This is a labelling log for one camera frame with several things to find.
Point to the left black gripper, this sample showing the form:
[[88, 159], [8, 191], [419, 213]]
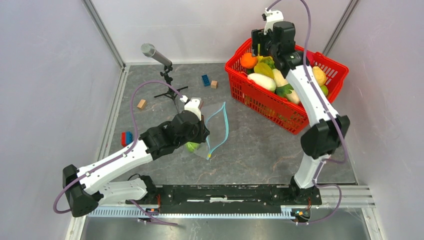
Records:
[[203, 132]]

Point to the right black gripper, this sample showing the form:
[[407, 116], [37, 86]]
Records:
[[258, 37]]

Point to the clear zip top bag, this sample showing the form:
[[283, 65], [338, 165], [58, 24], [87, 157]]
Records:
[[216, 121]]

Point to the orange fruit toy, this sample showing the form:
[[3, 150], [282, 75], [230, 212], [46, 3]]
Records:
[[248, 61]]

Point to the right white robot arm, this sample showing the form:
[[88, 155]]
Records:
[[327, 128]]

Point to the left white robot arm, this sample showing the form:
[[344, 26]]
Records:
[[93, 185]]

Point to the red apple toy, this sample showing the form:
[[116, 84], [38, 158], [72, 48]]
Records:
[[310, 57]]

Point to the black tripod stand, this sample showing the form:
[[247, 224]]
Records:
[[171, 94]]

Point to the white cucumber toy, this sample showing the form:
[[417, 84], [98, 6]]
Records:
[[263, 81]]

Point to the white radish toy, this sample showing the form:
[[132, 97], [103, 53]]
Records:
[[283, 88]]

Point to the wooden block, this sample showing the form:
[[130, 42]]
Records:
[[142, 104]]

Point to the blue toy brick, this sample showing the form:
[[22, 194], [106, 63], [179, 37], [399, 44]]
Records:
[[205, 80]]

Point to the yellow lemon toy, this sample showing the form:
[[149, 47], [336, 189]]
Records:
[[319, 75]]

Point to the small wooden cube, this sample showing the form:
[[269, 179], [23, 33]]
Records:
[[213, 84]]

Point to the red and blue bricks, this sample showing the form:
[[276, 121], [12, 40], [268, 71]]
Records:
[[126, 138]]

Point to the green pear toy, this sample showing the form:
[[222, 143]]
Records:
[[324, 90]]

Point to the red plastic basket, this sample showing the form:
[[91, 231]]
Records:
[[292, 117]]

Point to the grey microphone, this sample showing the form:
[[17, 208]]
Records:
[[150, 51]]

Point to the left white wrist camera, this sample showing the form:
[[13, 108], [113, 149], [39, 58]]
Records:
[[193, 105]]

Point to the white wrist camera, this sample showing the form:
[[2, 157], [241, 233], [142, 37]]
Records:
[[270, 17], [193, 105]]

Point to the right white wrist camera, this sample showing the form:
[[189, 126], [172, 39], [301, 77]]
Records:
[[270, 17]]

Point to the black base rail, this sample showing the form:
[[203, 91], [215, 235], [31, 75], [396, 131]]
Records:
[[229, 198]]

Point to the white cable duct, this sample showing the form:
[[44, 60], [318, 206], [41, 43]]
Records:
[[135, 212]]

